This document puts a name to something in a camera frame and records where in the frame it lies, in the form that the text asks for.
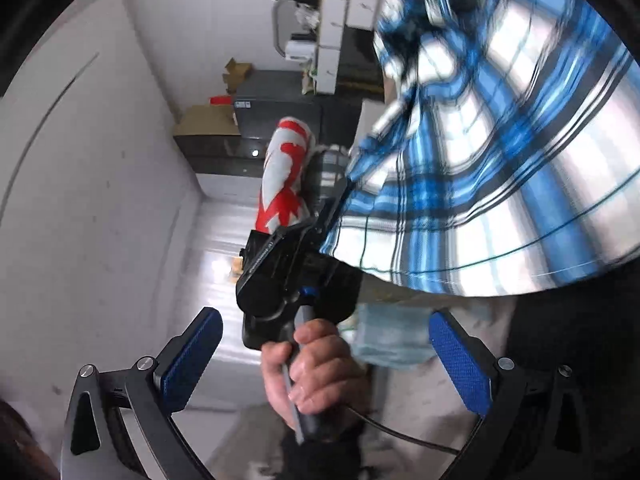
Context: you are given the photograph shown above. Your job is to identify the flat brown cardboard box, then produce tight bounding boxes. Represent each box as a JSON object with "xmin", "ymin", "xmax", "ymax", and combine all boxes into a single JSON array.
[{"xmin": 172, "ymin": 105, "xmax": 241, "ymax": 137}]

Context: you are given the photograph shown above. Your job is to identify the dark grey fridge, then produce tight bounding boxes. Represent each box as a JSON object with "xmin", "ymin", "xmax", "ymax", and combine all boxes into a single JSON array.
[{"xmin": 234, "ymin": 70, "xmax": 386, "ymax": 141}]

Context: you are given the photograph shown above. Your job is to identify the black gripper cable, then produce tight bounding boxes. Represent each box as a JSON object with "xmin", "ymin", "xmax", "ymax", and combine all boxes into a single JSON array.
[{"xmin": 345, "ymin": 406, "xmax": 461, "ymax": 456}]

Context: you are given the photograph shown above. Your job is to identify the open cardboard box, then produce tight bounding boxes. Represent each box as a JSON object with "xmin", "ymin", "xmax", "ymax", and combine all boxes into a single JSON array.
[{"xmin": 222, "ymin": 57, "xmax": 253, "ymax": 93}]

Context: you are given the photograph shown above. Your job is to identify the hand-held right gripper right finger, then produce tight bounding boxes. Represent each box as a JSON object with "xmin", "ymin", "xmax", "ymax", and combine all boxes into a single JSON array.
[{"xmin": 429, "ymin": 310, "xmax": 588, "ymax": 480}]

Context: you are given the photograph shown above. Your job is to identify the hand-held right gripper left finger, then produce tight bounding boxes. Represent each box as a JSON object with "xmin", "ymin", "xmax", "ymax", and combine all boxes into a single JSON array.
[{"xmin": 60, "ymin": 306, "xmax": 223, "ymax": 480}]

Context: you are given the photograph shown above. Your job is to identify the white desk with drawers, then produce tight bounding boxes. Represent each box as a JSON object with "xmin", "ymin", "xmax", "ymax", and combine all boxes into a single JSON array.
[{"xmin": 312, "ymin": 0, "xmax": 386, "ymax": 96}]

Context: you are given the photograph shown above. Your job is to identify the blue plaid shirt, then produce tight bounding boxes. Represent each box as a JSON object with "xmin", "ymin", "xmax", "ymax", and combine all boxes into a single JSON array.
[{"xmin": 319, "ymin": 0, "xmax": 640, "ymax": 297}]

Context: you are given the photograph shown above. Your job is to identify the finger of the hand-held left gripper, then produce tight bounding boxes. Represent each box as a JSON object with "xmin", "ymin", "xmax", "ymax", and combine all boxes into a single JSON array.
[{"xmin": 307, "ymin": 179, "xmax": 353, "ymax": 256}]

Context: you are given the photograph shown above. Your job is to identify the grey chair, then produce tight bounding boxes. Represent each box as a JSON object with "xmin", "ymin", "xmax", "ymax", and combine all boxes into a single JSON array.
[{"xmin": 272, "ymin": 0, "xmax": 326, "ymax": 61}]

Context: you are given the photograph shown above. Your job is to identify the dark plaid pillow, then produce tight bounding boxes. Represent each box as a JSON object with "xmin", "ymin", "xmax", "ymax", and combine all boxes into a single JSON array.
[{"xmin": 305, "ymin": 145, "xmax": 351, "ymax": 211}]

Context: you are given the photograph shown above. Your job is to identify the person's left hand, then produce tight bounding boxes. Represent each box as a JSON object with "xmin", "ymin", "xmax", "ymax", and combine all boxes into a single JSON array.
[{"xmin": 260, "ymin": 319, "xmax": 371, "ymax": 433}]

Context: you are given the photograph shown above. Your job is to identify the light teal cloth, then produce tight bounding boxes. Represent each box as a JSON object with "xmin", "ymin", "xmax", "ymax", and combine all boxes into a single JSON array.
[{"xmin": 350, "ymin": 302, "xmax": 493, "ymax": 368}]

